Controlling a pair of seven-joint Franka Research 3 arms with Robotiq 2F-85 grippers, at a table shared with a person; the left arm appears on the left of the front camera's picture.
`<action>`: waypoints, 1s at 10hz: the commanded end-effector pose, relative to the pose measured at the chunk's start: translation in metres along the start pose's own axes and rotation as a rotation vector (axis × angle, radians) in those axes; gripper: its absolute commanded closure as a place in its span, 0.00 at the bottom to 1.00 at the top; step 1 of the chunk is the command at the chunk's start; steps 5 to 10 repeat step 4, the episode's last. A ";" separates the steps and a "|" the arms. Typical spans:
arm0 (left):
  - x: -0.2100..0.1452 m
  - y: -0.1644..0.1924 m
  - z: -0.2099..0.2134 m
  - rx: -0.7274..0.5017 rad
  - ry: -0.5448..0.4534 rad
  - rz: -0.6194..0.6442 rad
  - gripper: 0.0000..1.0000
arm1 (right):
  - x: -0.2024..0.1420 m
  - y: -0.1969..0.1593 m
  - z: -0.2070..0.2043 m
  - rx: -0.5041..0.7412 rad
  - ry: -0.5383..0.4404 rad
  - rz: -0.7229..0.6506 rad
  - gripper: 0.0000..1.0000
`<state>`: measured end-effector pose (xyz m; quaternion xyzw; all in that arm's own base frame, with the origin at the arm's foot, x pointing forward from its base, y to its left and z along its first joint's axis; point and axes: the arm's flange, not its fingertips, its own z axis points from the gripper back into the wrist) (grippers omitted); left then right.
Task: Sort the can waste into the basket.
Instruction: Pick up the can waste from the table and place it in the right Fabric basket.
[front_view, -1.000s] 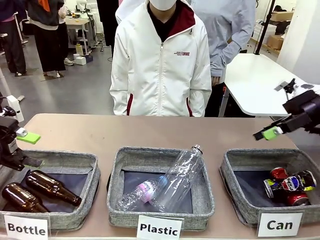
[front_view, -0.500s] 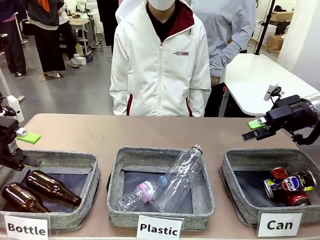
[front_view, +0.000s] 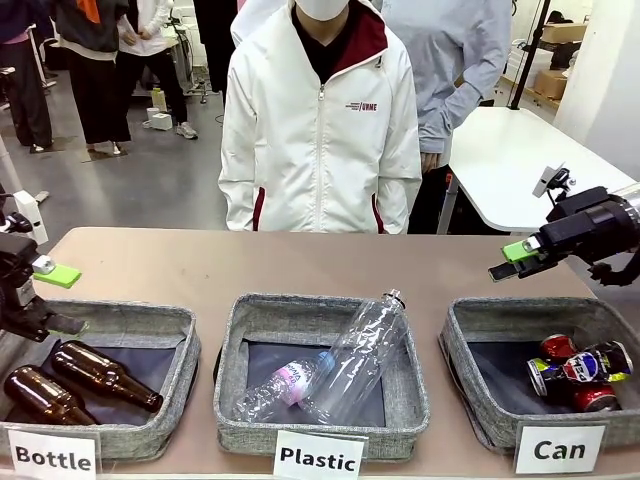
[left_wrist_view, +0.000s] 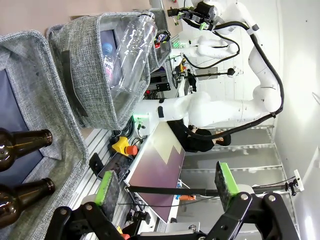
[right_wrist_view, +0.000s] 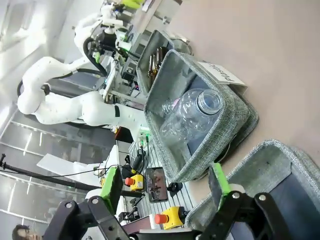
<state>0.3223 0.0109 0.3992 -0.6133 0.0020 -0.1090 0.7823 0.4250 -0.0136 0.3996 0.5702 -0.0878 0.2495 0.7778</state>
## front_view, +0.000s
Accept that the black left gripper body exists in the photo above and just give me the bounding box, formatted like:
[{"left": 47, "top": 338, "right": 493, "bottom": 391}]
[{"left": 0, "top": 233, "right": 39, "bottom": 332}]

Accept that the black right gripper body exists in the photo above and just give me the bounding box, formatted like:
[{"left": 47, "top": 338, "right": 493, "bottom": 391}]
[{"left": 537, "top": 186, "right": 636, "bottom": 261}]

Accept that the brown glass bottle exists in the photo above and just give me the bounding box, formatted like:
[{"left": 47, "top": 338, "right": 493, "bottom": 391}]
[
  {"left": 3, "top": 365, "right": 99, "bottom": 427},
  {"left": 50, "top": 341, "right": 165, "bottom": 413}
]

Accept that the crushed black Pepsi can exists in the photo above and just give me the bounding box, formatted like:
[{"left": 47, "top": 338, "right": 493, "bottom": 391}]
[{"left": 526, "top": 341, "right": 634, "bottom": 397}]

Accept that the crushed red can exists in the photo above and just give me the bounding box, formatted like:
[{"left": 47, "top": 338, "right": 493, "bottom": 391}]
[{"left": 541, "top": 333, "right": 622, "bottom": 413}]

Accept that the large clear plastic bottle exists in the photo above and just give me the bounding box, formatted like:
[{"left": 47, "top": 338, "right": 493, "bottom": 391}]
[{"left": 301, "top": 288, "right": 407, "bottom": 427}]

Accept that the small pink-label plastic bottle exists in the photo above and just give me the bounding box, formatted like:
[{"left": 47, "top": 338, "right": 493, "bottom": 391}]
[{"left": 233, "top": 351, "right": 342, "bottom": 422}]

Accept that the person's right forearm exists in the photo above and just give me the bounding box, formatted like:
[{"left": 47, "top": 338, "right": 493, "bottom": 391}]
[{"left": 218, "top": 179, "right": 266, "bottom": 233}]

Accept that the person's left forearm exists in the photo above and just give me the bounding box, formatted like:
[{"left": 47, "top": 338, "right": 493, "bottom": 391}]
[{"left": 372, "top": 179, "right": 424, "bottom": 235}]

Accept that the grey fabric basket for cans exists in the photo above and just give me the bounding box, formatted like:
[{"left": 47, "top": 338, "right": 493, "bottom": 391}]
[{"left": 438, "top": 296, "right": 640, "bottom": 452}]

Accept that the grey fabric basket for bottles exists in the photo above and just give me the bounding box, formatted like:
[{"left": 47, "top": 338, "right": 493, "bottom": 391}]
[{"left": 0, "top": 298, "right": 202, "bottom": 459}]

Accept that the white Can label card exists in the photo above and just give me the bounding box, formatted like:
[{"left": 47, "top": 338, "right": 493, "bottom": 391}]
[{"left": 514, "top": 422, "right": 609, "bottom": 476}]

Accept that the grey fabric basket for plastic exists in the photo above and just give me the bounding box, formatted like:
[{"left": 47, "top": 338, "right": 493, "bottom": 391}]
[{"left": 213, "top": 292, "right": 432, "bottom": 452}]

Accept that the white metal stand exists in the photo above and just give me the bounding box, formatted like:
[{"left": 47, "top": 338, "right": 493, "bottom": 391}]
[{"left": 0, "top": 133, "right": 50, "bottom": 247}]

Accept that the white round-corner table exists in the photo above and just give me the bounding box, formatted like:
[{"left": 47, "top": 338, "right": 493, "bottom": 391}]
[{"left": 446, "top": 105, "right": 637, "bottom": 235}]

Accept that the white Bottle label card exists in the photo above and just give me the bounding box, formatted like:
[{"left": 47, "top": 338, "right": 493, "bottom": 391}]
[{"left": 6, "top": 428, "right": 100, "bottom": 477}]

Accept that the cardboard box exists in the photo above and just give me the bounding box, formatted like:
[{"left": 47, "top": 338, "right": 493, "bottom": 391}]
[
  {"left": 541, "top": 21, "right": 589, "bottom": 45},
  {"left": 533, "top": 68, "right": 572, "bottom": 102}
]

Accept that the black stand pole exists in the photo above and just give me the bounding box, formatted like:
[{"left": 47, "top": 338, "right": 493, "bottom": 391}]
[{"left": 508, "top": 0, "right": 552, "bottom": 111}]

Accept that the white box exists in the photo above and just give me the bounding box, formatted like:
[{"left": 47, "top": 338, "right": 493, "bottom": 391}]
[{"left": 148, "top": 106, "right": 174, "bottom": 132}]

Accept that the bystander in black trousers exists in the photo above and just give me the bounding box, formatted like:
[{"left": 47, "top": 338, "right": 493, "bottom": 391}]
[{"left": 0, "top": 0, "right": 55, "bottom": 154}]

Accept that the bystander in grey-blue shirt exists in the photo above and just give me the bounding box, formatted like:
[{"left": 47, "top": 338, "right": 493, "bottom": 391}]
[{"left": 382, "top": 0, "right": 514, "bottom": 236}]

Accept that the bystander in dark jacket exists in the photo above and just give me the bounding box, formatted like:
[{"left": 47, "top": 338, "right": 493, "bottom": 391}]
[{"left": 53, "top": 0, "right": 133, "bottom": 155}]

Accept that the person in white jacket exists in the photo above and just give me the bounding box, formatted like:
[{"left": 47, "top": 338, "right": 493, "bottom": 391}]
[{"left": 218, "top": 0, "right": 424, "bottom": 235}]

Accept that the bystander in white top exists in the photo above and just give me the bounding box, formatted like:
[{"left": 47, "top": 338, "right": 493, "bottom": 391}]
[{"left": 116, "top": 0, "right": 200, "bottom": 140}]

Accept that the white Plastic label card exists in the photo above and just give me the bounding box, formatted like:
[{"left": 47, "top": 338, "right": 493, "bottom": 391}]
[{"left": 272, "top": 429, "right": 370, "bottom": 480}]

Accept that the white face mask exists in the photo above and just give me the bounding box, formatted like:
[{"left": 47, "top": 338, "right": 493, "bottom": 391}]
[{"left": 293, "top": 0, "right": 351, "bottom": 22}]

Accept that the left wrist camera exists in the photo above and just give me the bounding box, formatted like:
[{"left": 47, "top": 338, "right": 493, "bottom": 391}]
[{"left": 0, "top": 211, "right": 35, "bottom": 234}]

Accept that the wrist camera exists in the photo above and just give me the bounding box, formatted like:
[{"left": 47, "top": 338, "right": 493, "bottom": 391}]
[
  {"left": 531, "top": 160, "right": 577, "bottom": 202},
  {"left": 0, "top": 211, "right": 35, "bottom": 234}
]

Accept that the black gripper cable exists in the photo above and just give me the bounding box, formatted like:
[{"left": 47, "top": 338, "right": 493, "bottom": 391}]
[{"left": 587, "top": 247, "right": 640, "bottom": 288}]

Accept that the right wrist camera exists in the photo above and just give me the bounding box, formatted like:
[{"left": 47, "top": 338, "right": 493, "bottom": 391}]
[{"left": 531, "top": 160, "right": 577, "bottom": 202}]

